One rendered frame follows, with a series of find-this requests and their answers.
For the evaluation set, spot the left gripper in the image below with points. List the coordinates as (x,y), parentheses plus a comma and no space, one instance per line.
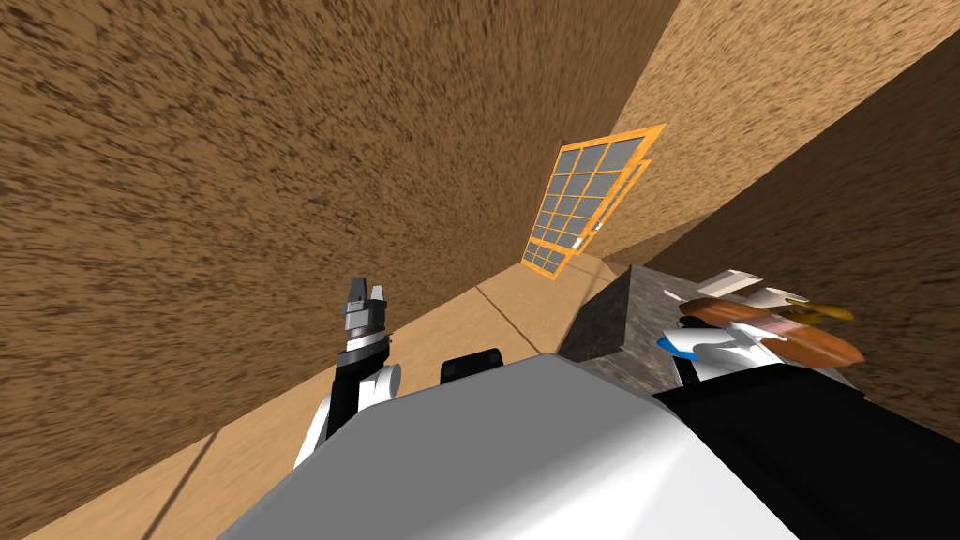
(364,318)

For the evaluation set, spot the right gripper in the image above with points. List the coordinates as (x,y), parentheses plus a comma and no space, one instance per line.
(739,343)

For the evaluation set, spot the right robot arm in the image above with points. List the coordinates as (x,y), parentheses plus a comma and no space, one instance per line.
(817,457)

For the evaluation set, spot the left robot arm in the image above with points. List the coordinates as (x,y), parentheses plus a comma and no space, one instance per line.
(346,390)

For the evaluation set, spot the white flat block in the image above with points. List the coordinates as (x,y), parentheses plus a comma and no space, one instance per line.
(726,284)
(772,298)

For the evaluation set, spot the yellow curved object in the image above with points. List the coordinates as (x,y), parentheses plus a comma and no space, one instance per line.
(821,311)

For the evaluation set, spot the dark grey stone table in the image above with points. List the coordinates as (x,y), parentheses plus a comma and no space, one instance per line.
(607,322)

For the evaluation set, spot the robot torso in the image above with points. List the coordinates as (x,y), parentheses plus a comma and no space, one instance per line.
(487,457)

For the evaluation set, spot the orange framed window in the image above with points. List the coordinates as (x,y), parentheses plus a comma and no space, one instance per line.
(577,202)

